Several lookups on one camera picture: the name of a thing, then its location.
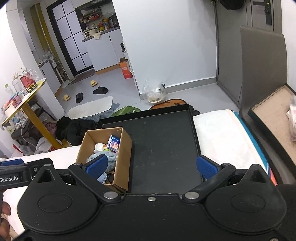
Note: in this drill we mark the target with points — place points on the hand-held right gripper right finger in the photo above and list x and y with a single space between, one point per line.
207 167

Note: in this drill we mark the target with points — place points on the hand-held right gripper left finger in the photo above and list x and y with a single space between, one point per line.
97 165

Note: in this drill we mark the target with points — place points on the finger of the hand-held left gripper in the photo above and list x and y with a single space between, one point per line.
11 162

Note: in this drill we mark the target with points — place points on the cardboard box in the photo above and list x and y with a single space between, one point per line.
123 162

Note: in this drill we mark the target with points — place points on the blue tissue pack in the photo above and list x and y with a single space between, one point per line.
113 143

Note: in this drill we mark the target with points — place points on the black tray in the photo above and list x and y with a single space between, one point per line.
161 139

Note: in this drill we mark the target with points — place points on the person's left hand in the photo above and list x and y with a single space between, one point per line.
5 208

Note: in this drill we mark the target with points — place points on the fluffy blue-grey cloth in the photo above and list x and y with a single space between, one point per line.
112 160

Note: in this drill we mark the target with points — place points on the white plastic bag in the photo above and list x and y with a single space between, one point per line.
42 145

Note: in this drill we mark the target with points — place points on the white blanket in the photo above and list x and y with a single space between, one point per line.
222 134

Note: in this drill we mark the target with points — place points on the black clothes pile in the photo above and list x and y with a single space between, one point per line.
74 129

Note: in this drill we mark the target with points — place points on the yellow round table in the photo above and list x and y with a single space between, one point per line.
34 118

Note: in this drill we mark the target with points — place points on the white floor mat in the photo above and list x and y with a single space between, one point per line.
92 106

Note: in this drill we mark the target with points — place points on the green leaf cushion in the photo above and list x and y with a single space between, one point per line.
126 110

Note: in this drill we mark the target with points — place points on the black slipper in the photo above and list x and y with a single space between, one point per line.
100 90
79 97

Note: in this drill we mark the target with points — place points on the orange round mat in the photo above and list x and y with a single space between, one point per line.
171 102

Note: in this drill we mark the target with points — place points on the yellow slipper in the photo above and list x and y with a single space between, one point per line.
67 97
93 83

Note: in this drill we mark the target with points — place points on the clear bottle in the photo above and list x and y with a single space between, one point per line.
15 83

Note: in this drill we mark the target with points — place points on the red box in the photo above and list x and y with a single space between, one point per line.
27 83

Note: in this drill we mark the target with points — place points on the plastic bag with bowl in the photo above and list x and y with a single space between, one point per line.
153 95

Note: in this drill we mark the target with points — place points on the small white cabinet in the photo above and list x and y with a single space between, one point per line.
48 73

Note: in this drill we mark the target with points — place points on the clear plastic bag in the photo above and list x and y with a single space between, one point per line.
293 120

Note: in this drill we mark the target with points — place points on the orange box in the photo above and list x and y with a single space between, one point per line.
126 70

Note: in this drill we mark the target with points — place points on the white fan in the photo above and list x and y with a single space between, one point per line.
49 57

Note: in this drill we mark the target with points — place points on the grey panel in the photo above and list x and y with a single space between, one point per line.
261 69

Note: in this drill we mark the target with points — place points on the white kitchen cabinet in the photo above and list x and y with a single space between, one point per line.
101 51

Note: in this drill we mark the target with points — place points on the grey door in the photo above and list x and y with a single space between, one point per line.
231 46

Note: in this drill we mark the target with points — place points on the black framed glass door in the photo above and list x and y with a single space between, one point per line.
69 25

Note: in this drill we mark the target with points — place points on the black hanging bag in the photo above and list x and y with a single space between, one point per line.
231 4

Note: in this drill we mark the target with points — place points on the black door lock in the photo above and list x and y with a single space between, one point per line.
266 11

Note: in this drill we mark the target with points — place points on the brown board with black frame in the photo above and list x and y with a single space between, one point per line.
272 109

